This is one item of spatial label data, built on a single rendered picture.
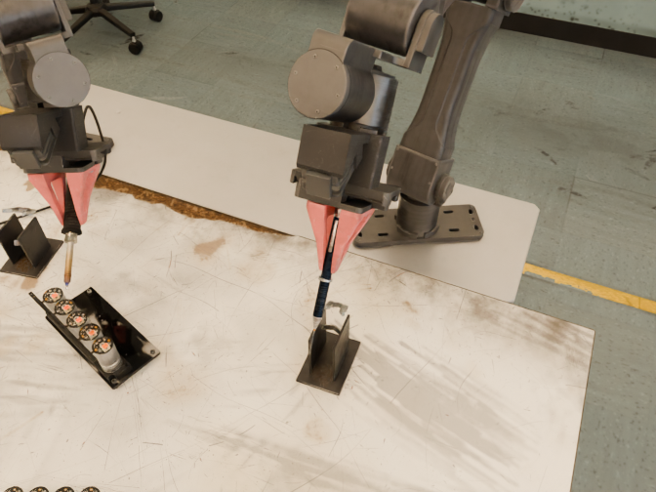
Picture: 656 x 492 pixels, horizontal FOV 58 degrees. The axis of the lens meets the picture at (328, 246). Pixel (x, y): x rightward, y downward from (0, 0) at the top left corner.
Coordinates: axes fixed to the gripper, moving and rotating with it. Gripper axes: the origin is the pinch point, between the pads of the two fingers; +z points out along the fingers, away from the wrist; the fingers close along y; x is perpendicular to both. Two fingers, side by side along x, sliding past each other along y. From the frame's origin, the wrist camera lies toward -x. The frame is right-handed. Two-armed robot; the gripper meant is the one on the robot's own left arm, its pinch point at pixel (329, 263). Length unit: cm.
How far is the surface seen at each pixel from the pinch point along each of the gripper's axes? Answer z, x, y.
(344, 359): 14.9, 10.8, 1.8
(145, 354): 19.3, 3.2, -21.8
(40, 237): 11.5, 10.7, -46.0
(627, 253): 12, 148, 58
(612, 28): -72, 255, 44
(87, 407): 25.0, -3.2, -24.9
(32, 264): 15.1, 9.0, -45.5
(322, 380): 17.1, 7.7, 0.3
